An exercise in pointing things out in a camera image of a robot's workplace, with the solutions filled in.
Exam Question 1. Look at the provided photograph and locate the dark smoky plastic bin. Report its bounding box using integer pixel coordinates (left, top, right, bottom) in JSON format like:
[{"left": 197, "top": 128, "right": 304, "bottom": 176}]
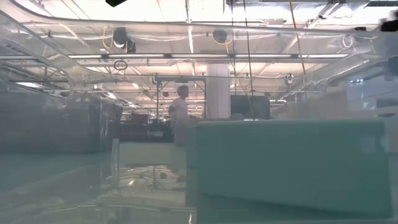
[{"left": 0, "top": 81, "right": 124, "bottom": 154}]

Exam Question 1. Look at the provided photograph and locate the round black ceiling fixture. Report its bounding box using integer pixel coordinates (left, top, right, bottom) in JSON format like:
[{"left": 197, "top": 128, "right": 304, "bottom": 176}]
[
  {"left": 212, "top": 29, "right": 228, "bottom": 44},
  {"left": 111, "top": 27, "right": 137, "bottom": 54}
]

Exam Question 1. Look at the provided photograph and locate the long ceiling light strip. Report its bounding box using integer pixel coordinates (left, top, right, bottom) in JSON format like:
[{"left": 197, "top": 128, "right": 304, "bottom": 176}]
[{"left": 67, "top": 53, "right": 349, "bottom": 60}]

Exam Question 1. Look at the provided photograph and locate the clear plastic bin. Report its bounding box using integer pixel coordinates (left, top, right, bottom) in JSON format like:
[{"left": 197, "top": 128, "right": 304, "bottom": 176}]
[{"left": 0, "top": 0, "right": 398, "bottom": 224}]

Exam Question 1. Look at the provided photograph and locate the white pillar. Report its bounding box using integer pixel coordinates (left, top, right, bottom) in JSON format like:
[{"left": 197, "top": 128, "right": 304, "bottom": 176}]
[{"left": 205, "top": 63, "right": 231, "bottom": 119}]

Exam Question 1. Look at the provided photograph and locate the teal cube block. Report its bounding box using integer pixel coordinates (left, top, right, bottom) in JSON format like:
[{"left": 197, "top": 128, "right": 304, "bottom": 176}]
[{"left": 185, "top": 119, "right": 394, "bottom": 218}]

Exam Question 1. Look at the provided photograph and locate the black monitor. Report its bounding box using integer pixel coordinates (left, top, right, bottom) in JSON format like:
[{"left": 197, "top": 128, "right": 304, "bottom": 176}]
[{"left": 229, "top": 95, "right": 271, "bottom": 121}]

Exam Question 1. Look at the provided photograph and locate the person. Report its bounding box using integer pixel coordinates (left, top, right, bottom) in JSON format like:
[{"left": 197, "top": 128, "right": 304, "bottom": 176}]
[{"left": 167, "top": 84, "right": 190, "bottom": 147}]

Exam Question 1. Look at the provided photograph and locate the white plastic bin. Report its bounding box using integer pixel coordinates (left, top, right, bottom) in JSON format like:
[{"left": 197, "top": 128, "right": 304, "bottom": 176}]
[{"left": 273, "top": 83, "right": 398, "bottom": 122}]

